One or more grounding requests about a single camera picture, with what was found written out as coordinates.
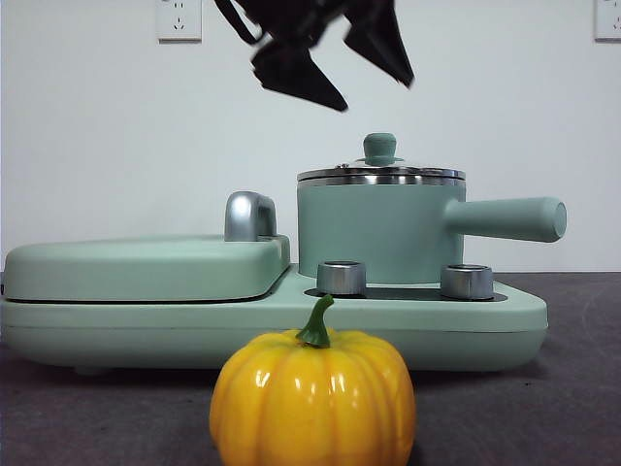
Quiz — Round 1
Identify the chrome griddle cover handle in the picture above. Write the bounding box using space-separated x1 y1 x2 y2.
223 191 279 243

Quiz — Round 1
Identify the mint green cooker base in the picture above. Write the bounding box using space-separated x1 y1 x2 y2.
0 264 550 378

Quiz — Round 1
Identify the mint green griddle cover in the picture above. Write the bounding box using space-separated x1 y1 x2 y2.
3 234 292 305

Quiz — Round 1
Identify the black sleeved cable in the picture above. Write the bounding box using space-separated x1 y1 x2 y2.
212 0 266 48

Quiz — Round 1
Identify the silver control knob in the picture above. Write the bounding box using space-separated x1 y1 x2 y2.
440 264 492 300
315 260 368 298

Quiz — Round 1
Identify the mint green handled pot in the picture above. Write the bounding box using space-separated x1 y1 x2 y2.
296 180 569 288

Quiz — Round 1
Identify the glass lid with green knob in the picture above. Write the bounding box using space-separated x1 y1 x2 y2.
296 132 466 187

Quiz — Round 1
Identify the yellow toy pumpkin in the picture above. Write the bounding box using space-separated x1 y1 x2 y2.
209 294 418 466

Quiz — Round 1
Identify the white wall socket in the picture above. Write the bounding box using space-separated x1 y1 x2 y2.
155 0 204 43
594 0 621 43

